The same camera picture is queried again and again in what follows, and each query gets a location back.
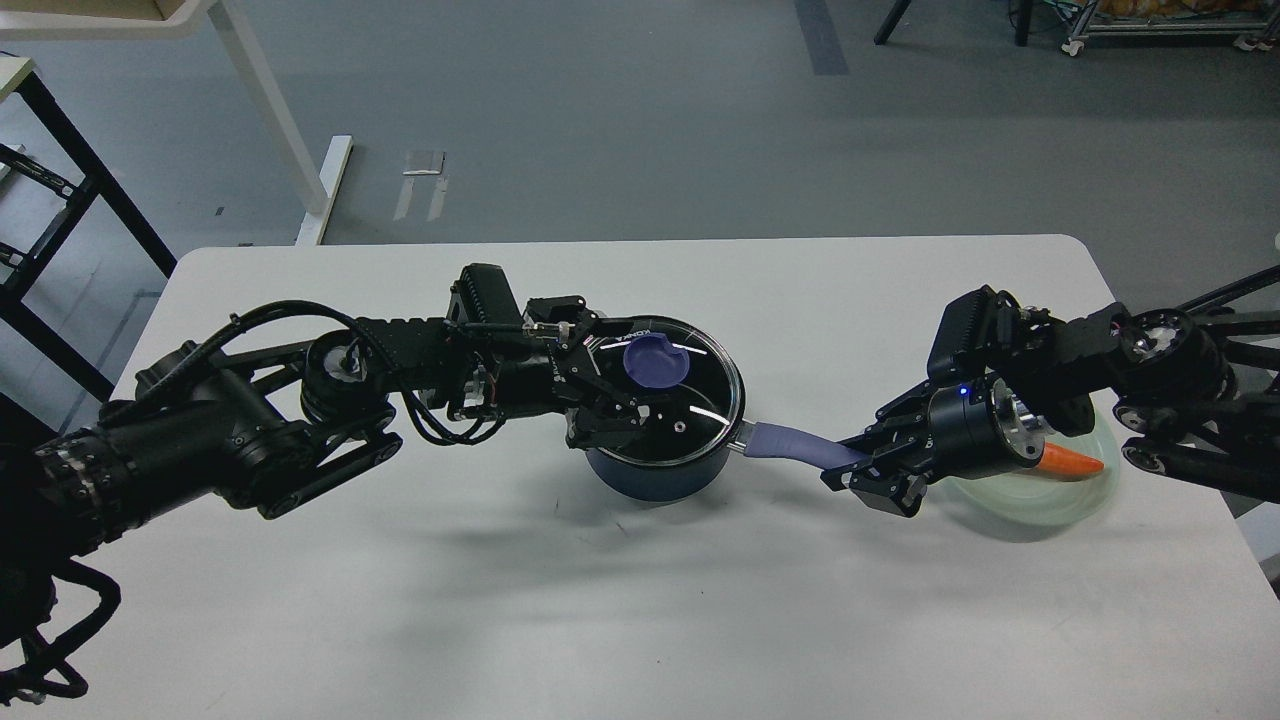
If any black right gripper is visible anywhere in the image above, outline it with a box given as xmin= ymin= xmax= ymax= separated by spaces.
xmin=820 ymin=375 xmax=1046 ymax=518

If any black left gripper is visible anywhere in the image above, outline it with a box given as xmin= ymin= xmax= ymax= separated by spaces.
xmin=488 ymin=293 xmax=669 ymax=450

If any glass pot lid purple knob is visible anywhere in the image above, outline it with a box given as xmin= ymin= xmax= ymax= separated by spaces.
xmin=575 ymin=315 xmax=748 ymax=468

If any dark blue saucepan purple handle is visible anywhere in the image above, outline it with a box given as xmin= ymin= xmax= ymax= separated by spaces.
xmin=580 ymin=316 xmax=873 ymax=502

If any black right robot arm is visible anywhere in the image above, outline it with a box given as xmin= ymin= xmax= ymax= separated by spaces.
xmin=820 ymin=266 xmax=1279 ymax=518

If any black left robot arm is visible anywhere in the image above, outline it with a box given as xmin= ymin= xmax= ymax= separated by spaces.
xmin=3 ymin=264 xmax=685 ymax=705

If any translucent green plate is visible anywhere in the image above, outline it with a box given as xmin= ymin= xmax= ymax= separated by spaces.
xmin=937 ymin=420 xmax=1120 ymax=528

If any toy carrot with green leaves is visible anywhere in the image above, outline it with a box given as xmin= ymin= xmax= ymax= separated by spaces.
xmin=1034 ymin=442 xmax=1106 ymax=482

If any black furniture leg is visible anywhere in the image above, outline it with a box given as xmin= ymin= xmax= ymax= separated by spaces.
xmin=873 ymin=0 xmax=913 ymax=46

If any wheeled metal cart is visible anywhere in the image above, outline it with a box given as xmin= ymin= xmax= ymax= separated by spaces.
xmin=1030 ymin=1 xmax=1279 ymax=56

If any black metal rack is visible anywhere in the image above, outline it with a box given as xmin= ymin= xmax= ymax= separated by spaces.
xmin=1 ymin=55 xmax=177 ymax=401

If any white desk with legs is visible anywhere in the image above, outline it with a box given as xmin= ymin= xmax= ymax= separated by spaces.
xmin=1 ymin=1 xmax=355 ymax=247

